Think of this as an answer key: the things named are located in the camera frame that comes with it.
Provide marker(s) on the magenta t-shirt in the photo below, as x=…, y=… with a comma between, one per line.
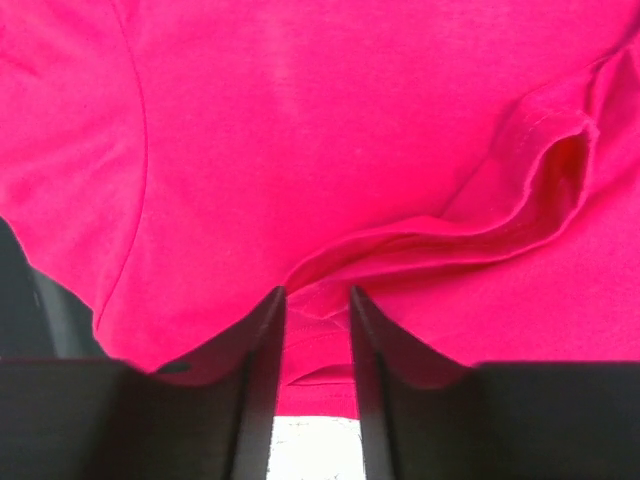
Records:
x=474, y=165

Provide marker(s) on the floral table mat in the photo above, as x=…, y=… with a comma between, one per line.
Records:
x=315, y=448

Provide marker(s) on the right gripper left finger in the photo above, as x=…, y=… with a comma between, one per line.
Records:
x=206, y=415

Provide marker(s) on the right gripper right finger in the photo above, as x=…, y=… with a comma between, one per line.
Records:
x=425, y=416

